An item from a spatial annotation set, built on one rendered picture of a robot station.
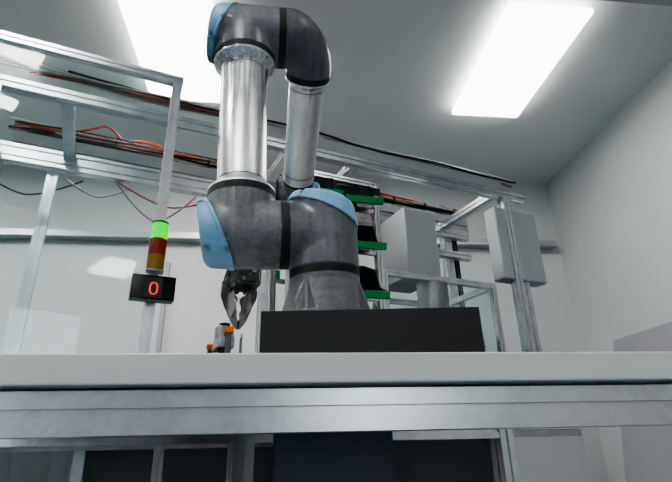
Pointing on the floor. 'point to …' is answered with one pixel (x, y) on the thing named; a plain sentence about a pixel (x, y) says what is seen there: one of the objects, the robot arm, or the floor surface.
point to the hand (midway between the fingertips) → (237, 324)
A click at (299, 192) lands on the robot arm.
